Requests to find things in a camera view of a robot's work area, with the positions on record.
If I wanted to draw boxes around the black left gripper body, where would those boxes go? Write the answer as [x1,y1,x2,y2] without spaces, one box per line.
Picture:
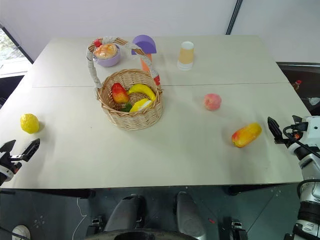
[9,154,26,173]

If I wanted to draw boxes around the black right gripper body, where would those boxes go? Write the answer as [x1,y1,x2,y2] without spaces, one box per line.
[281,124,301,148]

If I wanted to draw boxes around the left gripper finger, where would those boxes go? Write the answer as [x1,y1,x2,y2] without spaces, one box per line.
[21,138,41,162]
[0,139,16,154]

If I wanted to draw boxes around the dark green vegetable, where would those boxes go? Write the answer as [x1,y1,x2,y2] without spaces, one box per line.
[119,102,133,113]

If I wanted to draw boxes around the yellow lemon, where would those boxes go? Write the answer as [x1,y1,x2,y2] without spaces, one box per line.
[19,113,41,135]

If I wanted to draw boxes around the orange yellow mango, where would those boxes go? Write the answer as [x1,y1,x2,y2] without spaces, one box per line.
[231,122,263,149]

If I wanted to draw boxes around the pink peach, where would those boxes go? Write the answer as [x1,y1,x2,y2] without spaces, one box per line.
[203,93,222,111]

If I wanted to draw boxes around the white shoe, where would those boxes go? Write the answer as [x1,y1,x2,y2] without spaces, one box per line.
[11,224,31,240]

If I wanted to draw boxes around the red yellow pear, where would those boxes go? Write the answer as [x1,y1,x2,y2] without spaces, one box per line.
[111,82,130,104]

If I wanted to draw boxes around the orange white paper cup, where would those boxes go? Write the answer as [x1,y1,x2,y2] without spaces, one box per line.
[176,41,195,71]

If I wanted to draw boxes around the half peeled banana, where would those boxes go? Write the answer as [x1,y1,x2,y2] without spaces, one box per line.
[129,98,153,113]

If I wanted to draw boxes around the purple bowl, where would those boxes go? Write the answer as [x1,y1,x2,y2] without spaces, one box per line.
[93,44,122,68]

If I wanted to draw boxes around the glazed bread bun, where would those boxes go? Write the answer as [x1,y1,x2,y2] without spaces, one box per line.
[93,43,119,60]

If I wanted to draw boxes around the yellow banana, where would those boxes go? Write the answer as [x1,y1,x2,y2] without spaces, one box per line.
[126,83,156,102]

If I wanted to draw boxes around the purple semicircle block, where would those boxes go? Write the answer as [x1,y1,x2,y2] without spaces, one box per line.
[131,34,158,56]

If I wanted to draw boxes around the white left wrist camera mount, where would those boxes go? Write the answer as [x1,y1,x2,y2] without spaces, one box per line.
[0,150,15,186]

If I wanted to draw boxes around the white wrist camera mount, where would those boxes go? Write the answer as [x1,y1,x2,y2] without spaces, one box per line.
[0,150,15,186]
[286,116,320,157]

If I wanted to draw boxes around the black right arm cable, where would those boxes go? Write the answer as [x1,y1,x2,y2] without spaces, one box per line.
[283,126,320,159]

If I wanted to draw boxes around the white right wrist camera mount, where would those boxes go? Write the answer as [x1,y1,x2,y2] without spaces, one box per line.
[286,116,320,157]

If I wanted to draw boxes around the thin white floor cable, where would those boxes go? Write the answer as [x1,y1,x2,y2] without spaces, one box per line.
[76,197,89,235]

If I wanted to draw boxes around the dark window frame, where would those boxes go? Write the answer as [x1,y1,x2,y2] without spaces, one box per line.
[0,22,35,65]

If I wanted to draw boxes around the wicker basket with wrapped handle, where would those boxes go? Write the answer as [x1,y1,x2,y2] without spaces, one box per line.
[86,36,165,131]

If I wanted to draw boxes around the dark diagonal wall pole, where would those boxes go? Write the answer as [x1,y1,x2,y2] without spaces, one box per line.
[225,0,244,36]

